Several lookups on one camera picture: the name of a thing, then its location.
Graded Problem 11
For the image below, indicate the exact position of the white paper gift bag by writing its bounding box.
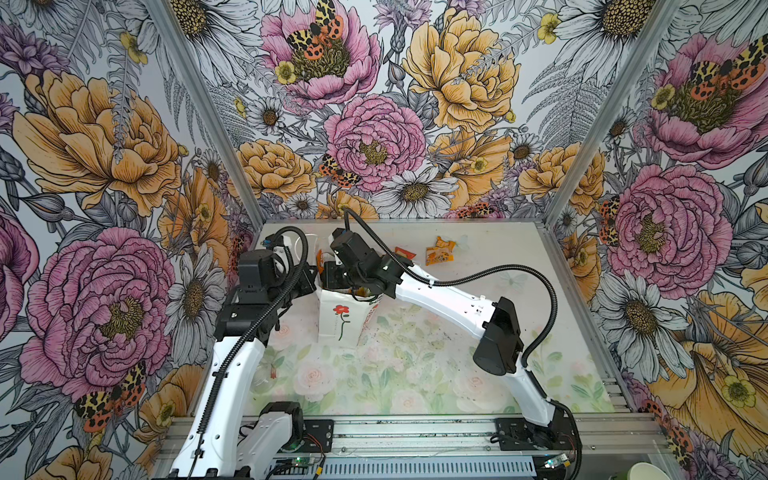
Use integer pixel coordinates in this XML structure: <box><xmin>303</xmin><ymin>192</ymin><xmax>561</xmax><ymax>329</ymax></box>
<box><xmin>298</xmin><ymin>232</ymin><xmax>380</xmax><ymax>348</ymax></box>

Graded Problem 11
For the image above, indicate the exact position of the orange white snack bag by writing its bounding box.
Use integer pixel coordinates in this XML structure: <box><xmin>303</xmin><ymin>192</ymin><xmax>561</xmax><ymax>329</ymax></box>
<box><xmin>315</xmin><ymin>249</ymin><xmax>324</xmax><ymax>275</ymax></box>

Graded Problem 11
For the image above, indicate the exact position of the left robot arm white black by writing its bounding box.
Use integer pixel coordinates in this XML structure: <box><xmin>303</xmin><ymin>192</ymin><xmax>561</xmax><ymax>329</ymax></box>
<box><xmin>157</xmin><ymin>246</ymin><xmax>314</xmax><ymax>479</ymax></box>

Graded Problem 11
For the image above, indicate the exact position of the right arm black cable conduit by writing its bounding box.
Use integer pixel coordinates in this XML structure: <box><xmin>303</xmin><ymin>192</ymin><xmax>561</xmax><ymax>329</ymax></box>
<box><xmin>341</xmin><ymin>207</ymin><xmax>583</xmax><ymax>480</ymax></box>

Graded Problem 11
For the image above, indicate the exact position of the small orange snack packet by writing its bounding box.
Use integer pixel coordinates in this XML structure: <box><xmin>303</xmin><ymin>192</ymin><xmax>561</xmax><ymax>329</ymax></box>
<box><xmin>425</xmin><ymin>236</ymin><xmax>457</xmax><ymax>265</ymax></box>

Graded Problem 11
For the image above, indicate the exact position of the white ventilated cable duct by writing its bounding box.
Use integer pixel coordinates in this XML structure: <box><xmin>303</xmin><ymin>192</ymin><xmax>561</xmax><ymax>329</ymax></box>
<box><xmin>172</xmin><ymin>455</ymin><xmax>538</xmax><ymax>480</ymax></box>

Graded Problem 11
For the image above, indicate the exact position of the aluminium frame rail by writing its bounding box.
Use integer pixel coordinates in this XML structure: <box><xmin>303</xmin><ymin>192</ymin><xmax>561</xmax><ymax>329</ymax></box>
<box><xmin>157</xmin><ymin>413</ymin><xmax>668</xmax><ymax>460</ymax></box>

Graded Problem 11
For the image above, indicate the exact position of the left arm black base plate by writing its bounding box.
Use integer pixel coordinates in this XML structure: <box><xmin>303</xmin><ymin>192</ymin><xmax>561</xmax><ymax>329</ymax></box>
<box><xmin>280</xmin><ymin>419</ymin><xmax>335</xmax><ymax>454</ymax></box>

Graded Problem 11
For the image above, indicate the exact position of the green circuit board left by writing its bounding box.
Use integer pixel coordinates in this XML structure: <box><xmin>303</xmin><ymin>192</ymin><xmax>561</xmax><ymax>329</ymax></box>
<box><xmin>275</xmin><ymin>457</ymin><xmax>315</xmax><ymax>469</ymax></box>

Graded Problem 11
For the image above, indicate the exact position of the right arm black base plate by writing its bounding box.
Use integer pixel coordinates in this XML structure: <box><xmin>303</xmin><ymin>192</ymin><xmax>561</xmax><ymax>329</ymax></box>
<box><xmin>492</xmin><ymin>416</ymin><xmax>582</xmax><ymax>451</ymax></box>

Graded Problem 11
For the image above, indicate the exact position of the green circuit board right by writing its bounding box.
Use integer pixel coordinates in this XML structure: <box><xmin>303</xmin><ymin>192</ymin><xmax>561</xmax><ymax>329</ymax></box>
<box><xmin>542</xmin><ymin>453</ymin><xmax>571</xmax><ymax>469</ymax></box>

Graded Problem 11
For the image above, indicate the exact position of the green circuit board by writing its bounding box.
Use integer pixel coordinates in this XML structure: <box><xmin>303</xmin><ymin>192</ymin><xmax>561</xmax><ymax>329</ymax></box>
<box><xmin>275</xmin><ymin>457</ymin><xmax>315</xmax><ymax>469</ymax></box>
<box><xmin>542</xmin><ymin>453</ymin><xmax>571</xmax><ymax>469</ymax></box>

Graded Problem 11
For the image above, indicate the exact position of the white round bowl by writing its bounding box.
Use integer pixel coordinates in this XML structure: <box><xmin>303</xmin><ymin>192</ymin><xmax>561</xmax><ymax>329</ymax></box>
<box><xmin>622</xmin><ymin>462</ymin><xmax>670</xmax><ymax>480</ymax></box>

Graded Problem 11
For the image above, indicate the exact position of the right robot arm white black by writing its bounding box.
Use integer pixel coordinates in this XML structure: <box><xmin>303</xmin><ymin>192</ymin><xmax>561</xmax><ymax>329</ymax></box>
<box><xmin>325</xmin><ymin>228</ymin><xmax>579</xmax><ymax>449</ymax></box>

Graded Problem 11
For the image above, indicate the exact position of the small red snack packet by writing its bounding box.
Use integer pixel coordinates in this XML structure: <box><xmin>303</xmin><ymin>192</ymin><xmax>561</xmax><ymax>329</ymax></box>
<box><xmin>395</xmin><ymin>247</ymin><xmax>416</xmax><ymax>260</ymax></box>

